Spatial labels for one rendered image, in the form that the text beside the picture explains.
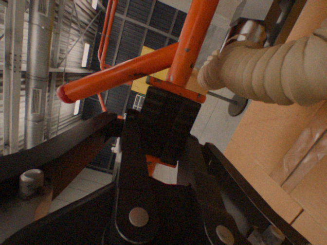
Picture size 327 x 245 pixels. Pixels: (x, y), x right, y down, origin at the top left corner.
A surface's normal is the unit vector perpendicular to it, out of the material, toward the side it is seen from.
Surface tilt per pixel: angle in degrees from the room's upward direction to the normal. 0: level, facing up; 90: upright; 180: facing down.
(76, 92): 98
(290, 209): 0
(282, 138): 0
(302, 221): 0
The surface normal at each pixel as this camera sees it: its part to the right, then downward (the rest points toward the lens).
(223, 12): 0.03, 0.30
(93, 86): 0.10, 0.49
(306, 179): -0.94, -0.31
